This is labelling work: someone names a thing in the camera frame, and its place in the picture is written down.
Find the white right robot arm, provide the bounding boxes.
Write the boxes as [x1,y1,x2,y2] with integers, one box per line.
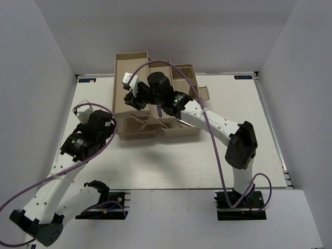
[122,72,258,207]

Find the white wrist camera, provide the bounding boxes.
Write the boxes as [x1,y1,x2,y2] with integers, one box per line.
[122,72,139,97]
[72,100,94,124]

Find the beige plastic toolbox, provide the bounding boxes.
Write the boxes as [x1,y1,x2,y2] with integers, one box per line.
[111,51,210,142]

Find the blue label sticker left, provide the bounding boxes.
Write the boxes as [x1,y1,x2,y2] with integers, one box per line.
[78,78,96,83]

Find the blue label sticker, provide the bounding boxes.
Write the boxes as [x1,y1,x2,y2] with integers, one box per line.
[78,78,96,83]
[234,75,253,80]

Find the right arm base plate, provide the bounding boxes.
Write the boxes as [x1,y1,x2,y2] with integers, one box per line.
[214,191,267,221]

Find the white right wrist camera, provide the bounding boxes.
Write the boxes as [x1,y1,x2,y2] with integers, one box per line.
[122,72,139,97]

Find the blue red screwdriver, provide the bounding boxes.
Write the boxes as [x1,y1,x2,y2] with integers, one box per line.
[157,103,163,118]

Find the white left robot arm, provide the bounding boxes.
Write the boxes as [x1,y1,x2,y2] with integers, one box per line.
[9,108,116,246]

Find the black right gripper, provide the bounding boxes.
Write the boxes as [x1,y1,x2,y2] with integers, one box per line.
[126,84,163,111]

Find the small ratchet wrench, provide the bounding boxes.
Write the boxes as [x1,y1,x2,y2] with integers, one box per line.
[177,120,196,127]

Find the blue label sticker right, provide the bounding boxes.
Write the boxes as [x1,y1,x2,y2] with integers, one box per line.
[234,75,253,80]

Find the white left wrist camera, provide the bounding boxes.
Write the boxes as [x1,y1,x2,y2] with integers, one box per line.
[72,100,94,124]

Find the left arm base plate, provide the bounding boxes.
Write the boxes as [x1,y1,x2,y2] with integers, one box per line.
[75,190,131,220]

